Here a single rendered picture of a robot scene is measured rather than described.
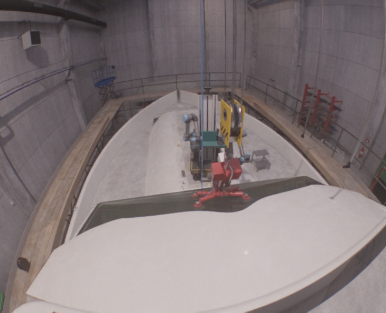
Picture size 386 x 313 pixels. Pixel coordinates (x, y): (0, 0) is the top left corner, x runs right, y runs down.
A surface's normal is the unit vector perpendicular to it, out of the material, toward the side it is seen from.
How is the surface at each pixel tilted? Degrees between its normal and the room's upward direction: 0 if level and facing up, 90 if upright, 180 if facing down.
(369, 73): 90
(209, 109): 90
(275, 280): 20
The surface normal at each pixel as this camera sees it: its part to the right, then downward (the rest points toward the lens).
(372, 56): -0.99, 0.12
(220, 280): -0.12, -0.96
